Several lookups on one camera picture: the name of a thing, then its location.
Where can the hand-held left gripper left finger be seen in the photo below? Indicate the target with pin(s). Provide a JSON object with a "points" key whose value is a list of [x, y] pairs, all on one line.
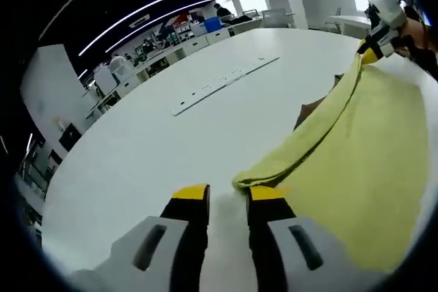
{"points": [[184, 237]]}

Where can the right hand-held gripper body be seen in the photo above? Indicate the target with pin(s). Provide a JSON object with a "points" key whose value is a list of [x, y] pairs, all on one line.
{"points": [[388, 6]]}

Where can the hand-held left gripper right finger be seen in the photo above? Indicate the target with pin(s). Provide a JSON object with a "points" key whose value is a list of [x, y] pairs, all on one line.
{"points": [[270, 237]]}

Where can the yellow blue grey garment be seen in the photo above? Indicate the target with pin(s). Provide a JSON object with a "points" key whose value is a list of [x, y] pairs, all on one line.
{"points": [[369, 155]]}

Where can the person's right hand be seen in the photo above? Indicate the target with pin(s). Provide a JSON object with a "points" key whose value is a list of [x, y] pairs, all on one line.
{"points": [[412, 32]]}

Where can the white desk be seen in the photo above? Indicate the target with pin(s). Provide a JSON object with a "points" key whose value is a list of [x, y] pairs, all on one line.
{"points": [[349, 23]]}

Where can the grey office chair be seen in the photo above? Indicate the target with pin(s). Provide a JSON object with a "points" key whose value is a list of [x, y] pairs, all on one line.
{"points": [[278, 18]]}

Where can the black cabinet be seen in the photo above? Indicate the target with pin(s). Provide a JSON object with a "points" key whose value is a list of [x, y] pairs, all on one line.
{"points": [[69, 137]]}

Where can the white strip with holes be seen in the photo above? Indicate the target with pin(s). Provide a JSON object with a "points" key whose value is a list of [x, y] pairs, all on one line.
{"points": [[226, 85]]}

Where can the blue storage crate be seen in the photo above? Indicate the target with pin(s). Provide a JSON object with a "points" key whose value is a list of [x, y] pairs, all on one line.
{"points": [[212, 24]]}

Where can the tall white machine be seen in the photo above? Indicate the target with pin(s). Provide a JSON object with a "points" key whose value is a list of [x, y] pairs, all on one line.
{"points": [[105, 80]]}

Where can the ceiling light strip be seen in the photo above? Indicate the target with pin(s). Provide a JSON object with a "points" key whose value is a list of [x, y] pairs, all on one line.
{"points": [[154, 0], [161, 18]]}

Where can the ceiling air vent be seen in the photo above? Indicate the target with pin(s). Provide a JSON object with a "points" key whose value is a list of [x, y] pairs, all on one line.
{"points": [[139, 20]]}

